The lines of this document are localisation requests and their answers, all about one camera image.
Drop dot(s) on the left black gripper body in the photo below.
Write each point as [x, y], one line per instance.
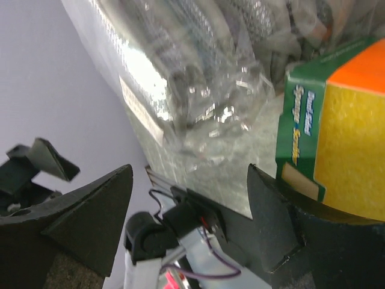
[19, 191]

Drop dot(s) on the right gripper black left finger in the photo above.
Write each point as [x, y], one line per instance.
[70, 241]

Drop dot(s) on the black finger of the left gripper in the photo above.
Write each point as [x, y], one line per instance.
[45, 158]

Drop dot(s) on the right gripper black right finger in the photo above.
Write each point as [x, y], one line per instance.
[305, 244]

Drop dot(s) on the orange sponge pack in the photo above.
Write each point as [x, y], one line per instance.
[330, 139]

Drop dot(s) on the silver scourer bag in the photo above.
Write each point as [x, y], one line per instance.
[202, 70]

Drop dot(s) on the black base bar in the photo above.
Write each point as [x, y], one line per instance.
[235, 233]

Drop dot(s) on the aluminium frame rail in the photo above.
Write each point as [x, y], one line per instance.
[158, 180]

